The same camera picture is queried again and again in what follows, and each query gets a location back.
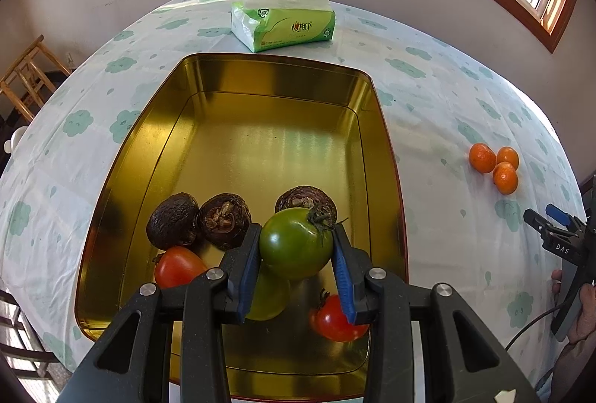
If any cloud print tablecloth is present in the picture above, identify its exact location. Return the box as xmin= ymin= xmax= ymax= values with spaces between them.
xmin=0 ymin=0 xmax=587 ymax=403

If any light wooden chair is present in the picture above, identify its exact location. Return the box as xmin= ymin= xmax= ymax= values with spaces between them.
xmin=0 ymin=35 xmax=73 ymax=124

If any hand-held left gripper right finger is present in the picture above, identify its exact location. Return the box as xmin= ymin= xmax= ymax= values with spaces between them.
xmin=330 ymin=226 xmax=541 ymax=403

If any dark wooden chair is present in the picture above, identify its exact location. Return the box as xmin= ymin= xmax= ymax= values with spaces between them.
xmin=0 ymin=289 xmax=50 ymax=385

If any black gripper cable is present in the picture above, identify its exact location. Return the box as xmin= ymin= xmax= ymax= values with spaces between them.
xmin=504 ymin=305 xmax=562 ymax=350

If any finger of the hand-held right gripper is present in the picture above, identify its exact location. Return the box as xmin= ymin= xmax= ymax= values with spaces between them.
xmin=546 ymin=204 xmax=584 ymax=230
xmin=523 ymin=208 xmax=558 ymax=240

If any person's right hand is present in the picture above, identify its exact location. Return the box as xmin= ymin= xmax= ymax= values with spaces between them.
xmin=551 ymin=270 xmax=596 ymax=345

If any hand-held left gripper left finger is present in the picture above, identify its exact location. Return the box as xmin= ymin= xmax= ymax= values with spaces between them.
xmin=58 ymin=223 xmax=264 ymax=403

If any green tissue pack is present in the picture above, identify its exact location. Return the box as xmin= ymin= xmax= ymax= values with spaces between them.
xmin=231 ymin=0 xmax=336 ymax=53

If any dark water chestnut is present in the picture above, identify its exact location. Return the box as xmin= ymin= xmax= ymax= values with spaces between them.
xmin=198 ymin=193 xmax=253 ymax=251
xmin=146 ymin=193 xmax=201 ymax=248
xmin=275 ymin=185 xmax=338 ymax=227

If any person's right forearm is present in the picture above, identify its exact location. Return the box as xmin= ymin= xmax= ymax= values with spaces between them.
xmin=540 ymin=335 xmax=596 ymax=403

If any red tomato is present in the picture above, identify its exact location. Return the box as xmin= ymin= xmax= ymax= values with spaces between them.
xmin=153 ymin=246 xmax=209 ymax=289
xmin=310 ymin=290 xmax=372 ymax=342

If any green tomato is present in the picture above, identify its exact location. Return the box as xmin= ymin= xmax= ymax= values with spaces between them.
xmin=259 ymin=205 xmax=349 ymax=281
xmin=244 ymin=265 xmax=292 ymax=321

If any white round object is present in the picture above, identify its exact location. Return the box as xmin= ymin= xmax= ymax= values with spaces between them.
xmin=4 ymin=126 xmax=22 ymax=153

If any orange mandarin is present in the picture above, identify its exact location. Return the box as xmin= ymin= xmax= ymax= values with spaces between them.
xmin=492 ymin=161 xmax=519 ymax=195
xmin=468 ymin=142 xmax=497 ymax=174
xmin=496 ymin=146 xmax=520 ymax=171

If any maroon and gold tin box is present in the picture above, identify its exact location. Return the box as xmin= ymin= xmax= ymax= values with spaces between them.
xmin=74 ymin=53 xmax=409 ymax=401

